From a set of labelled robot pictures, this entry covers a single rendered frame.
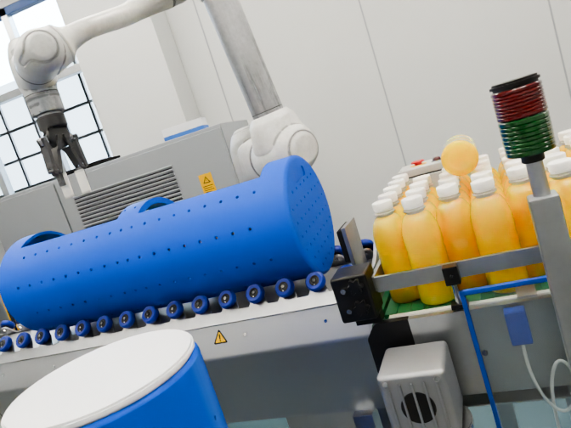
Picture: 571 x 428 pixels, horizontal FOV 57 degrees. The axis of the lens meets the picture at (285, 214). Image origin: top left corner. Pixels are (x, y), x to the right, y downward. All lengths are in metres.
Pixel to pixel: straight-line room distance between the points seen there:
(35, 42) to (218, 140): 1.54
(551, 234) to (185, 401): 0.54
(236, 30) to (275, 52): 2.41
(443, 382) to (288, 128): 0.91
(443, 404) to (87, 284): 0.89
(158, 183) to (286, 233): 1.92
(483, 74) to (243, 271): 3.01
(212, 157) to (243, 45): 1.29
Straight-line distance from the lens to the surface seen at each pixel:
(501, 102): 0.74
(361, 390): 1.25
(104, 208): 3.14
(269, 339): 1.21
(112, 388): 0.76
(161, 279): 1.27
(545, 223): 0.78
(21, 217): 3.48
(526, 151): 0.75
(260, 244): 1.12
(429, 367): 0.91
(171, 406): 0.74
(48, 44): 1.41
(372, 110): 3.90
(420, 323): 1.00
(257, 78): 1.60
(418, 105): 3.89
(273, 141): 1.55
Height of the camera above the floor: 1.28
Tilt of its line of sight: 8 degrees down
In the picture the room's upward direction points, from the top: 18 degrees counter-clockwise
